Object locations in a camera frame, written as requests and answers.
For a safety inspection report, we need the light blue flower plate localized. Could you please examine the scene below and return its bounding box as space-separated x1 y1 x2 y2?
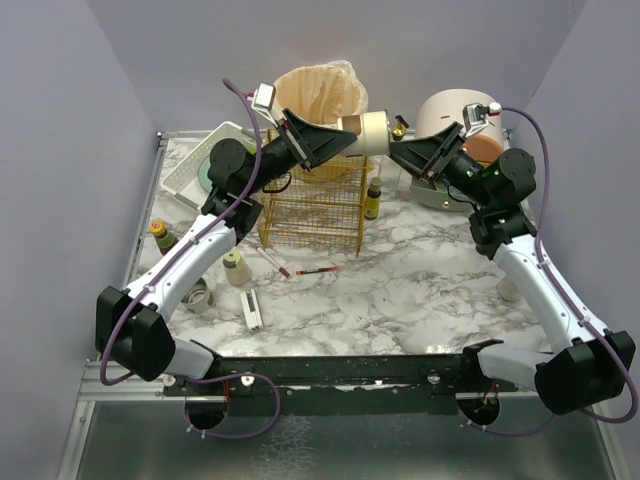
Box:
198 157 212 193

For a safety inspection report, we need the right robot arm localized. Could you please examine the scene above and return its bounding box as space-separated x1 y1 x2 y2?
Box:
389 123 635 415

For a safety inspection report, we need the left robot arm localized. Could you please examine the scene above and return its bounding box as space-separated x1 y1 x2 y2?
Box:
96 110 364 386

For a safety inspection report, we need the clear glass oil bottle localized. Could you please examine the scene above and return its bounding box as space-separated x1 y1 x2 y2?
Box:
378 114 409 196

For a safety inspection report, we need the round drawer organizer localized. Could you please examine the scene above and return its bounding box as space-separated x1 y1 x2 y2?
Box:
410 88 504 213

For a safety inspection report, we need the bin with plastic bag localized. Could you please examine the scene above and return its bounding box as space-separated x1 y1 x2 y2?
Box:
272 59 370 184

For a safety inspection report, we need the small yellow label bottle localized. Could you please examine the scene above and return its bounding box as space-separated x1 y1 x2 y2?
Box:
364 177 382 220

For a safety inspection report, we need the white plastic basket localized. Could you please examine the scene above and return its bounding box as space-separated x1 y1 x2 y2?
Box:
160 121 256 210

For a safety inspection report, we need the white red marker pen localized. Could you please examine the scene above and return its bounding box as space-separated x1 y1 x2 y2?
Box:
256 247 291 278

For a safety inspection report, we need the white bottle black lid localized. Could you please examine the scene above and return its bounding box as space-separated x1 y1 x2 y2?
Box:
496 276 522 303

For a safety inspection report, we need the red filled tube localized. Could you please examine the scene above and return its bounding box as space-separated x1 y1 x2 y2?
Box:
296 266 340 276

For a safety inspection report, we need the clear shaker green lid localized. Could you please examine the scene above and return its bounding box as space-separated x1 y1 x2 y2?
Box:
222 248 251 287

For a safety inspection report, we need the red sauce bottle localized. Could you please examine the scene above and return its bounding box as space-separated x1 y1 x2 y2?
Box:
149 219 178 255

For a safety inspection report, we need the white rectangular case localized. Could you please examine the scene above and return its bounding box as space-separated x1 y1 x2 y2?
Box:
240 289 263 331

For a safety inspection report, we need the purple cable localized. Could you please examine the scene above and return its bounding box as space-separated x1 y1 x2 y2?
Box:
455 394 561 437
497 104 636 424
183 372 284 442
98 77 264 387

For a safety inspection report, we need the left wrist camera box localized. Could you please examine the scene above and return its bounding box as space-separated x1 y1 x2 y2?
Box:
251 83 276 119

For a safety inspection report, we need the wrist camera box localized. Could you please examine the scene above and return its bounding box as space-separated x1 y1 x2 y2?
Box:
251 83 276 119
462 101 502 138

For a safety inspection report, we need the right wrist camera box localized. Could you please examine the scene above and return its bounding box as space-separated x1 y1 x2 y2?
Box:
462 101 502 138

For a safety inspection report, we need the gold wire rack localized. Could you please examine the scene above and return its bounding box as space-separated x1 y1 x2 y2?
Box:
258 155 373 254

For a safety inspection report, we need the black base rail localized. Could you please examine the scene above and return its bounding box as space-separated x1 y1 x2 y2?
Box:
163 353 516 417

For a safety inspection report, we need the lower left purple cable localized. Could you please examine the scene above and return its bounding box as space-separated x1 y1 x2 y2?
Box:
183 372 284 442

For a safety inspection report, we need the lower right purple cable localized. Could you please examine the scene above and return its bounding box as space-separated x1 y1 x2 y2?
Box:
455 394 561 437

